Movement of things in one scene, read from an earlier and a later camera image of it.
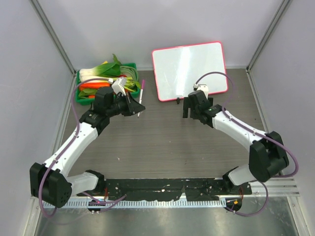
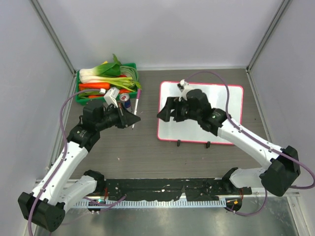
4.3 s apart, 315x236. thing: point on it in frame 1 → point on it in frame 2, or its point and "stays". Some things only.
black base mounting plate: (161, 189) stays
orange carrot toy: (93, 85) stays
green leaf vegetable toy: (85, 93) stays
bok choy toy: (105, 70) stays
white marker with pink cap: (142, 88) → (139, 93)
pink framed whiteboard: (177, 68) → (189, 131)
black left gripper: (133, 107) → (127, 119)
